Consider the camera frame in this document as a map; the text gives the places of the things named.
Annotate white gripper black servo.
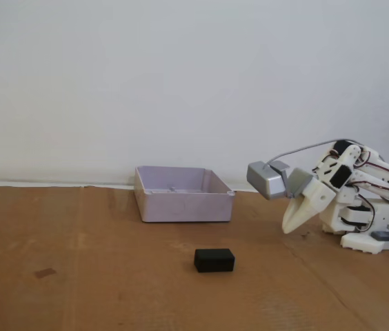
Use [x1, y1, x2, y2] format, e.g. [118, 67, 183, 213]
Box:
[281, 164, 353, 234]

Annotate black rectangular block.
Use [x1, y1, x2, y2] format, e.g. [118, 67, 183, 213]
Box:
[193, 247, 237, 274]

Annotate light grey plastic box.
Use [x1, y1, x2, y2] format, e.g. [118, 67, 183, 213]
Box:
[134, 165, 234, 224]

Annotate silver webcam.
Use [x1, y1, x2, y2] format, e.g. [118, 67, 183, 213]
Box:
[246, 161, 291, 201]

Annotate grey table clamp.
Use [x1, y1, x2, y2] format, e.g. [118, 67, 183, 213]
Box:
[371, 231, 389, 257]

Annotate brown cardboard sheet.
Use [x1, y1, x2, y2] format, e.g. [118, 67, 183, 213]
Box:
[0, 185, 389, 331]

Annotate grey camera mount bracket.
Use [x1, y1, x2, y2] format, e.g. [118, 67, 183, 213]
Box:
[286, 168, 314, 198]

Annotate grey camera cable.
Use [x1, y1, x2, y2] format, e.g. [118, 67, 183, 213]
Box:
[266, 139, 359, 170]

